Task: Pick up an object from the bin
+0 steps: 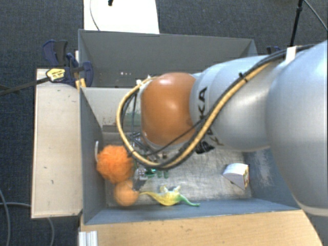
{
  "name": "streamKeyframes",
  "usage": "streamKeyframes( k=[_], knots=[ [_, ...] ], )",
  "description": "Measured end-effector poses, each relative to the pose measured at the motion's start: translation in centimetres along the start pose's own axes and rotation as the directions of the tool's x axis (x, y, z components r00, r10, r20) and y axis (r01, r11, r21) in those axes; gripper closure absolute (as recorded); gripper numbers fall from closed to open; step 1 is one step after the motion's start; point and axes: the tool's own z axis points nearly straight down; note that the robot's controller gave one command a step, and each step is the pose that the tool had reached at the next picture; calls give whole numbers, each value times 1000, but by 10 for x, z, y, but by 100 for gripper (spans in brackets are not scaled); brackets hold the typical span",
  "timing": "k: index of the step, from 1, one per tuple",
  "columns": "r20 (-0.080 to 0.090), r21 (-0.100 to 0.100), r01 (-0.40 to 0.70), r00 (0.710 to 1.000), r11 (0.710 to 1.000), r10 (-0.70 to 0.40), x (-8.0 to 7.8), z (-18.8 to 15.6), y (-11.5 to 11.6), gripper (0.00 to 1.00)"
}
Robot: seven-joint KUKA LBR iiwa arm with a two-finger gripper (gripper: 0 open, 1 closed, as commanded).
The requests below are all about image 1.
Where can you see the pale grey metal gripper finger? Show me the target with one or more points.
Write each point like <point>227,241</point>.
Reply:
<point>139,176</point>

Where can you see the orange ball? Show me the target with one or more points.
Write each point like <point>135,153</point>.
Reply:
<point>124,195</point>

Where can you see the orange mesh bath sponge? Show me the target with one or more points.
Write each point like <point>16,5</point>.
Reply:
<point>114,163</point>

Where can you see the yellow and green toy dinosaur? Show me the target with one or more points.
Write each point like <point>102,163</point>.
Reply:
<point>169,198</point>

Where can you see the pale wood flat board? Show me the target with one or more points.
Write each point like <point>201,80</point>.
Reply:
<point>56,147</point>

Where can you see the white box with coloured print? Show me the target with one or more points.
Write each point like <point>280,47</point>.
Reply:
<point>237,174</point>

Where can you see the grey metal bin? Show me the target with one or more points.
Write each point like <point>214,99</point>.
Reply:
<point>102,60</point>

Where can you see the black cylinder on white bracket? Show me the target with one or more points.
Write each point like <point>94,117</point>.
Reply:
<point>204,147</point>

